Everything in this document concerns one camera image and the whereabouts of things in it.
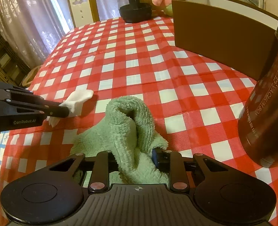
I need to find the brown box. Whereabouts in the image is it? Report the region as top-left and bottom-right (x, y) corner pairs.
(171, 0), (278, 81)

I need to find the brown metal vacuum flask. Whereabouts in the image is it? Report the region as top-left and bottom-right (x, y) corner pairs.
(237, 19), (278, 169)

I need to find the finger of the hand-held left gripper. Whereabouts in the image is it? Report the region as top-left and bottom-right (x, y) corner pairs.
(17, 106), (70, 119)
(5, 88), (69, 112)

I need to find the cream wooden chair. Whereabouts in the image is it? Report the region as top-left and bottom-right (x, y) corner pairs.
(67, 0), (101, 28)

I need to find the glass jar with black base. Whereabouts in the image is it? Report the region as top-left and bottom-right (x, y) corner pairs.
(117, 0), (153, 24)

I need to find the green fluffy towel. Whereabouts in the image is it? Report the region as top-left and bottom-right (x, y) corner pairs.
(69, 96), (170, 184)

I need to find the white sock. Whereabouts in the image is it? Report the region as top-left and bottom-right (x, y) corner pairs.
(46, 89), (94, 126)

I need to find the dark wooden shelf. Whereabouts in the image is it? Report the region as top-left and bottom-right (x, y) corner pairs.
(0, 21), (31, 86)

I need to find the red white checkered tablecloth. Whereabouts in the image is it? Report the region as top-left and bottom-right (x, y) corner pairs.
(0, 16), (278, 226)

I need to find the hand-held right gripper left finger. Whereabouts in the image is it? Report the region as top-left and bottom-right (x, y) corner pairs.
(48, 151), (120, 194)

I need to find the beige round object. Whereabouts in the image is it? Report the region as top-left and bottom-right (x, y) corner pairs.
(21, 65), (42, 88)

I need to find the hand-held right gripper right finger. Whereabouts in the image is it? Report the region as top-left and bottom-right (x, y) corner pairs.
(152, 147), (227, 194)

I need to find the pale purple curtain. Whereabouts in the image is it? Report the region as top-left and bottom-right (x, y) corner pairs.
(0, 0), (121, 62)

